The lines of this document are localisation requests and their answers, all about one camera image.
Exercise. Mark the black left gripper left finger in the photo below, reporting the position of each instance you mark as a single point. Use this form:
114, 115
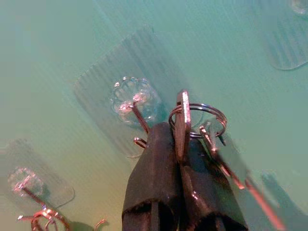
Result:
154, 180

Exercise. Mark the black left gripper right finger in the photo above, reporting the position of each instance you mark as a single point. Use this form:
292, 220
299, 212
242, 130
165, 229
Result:
209, 192

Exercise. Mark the keys with white plush charm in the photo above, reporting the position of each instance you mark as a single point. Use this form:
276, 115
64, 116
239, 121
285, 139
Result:
41, 217

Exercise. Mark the clear adhesive metal hook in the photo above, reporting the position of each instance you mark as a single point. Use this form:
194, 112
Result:
134, 101
24, 179
288, 36

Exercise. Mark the green wall board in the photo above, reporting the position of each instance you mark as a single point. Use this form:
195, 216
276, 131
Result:
216, 48

